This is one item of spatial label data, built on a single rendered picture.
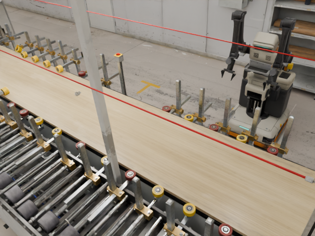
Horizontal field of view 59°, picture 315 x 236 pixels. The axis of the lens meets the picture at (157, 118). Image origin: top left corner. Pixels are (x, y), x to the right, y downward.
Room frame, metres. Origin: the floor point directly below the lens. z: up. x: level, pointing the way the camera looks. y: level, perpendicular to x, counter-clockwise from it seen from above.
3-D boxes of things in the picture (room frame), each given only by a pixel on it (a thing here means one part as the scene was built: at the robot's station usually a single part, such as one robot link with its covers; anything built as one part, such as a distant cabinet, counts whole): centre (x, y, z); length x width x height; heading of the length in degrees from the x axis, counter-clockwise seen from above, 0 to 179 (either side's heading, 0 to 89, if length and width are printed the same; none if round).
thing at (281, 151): (1.59, -0.97, 0.81); 0.14 x 0.06 x 0.05; 50
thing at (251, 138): (1.74, -0.77, 0.82); 0.14 x 0.06 x 0.05; 50
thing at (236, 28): (2.51, -0.79, 1.40); 0.11 x 0.06 x 0.43; 51
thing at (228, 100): (1.89, -0.60, 0.89); 0.04 x 0.04 x 0.48; 50
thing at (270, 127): (2.74, -1.26, 0.16); 0.67 x 0.64 x 0.25; 140
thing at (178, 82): (2.21, -0.21, 0.91); 0.04 x 0.04 x 0.48; 50
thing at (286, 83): (2.81, -1.32, 0.59); 0.55 x 0.34 x 0.83; 50
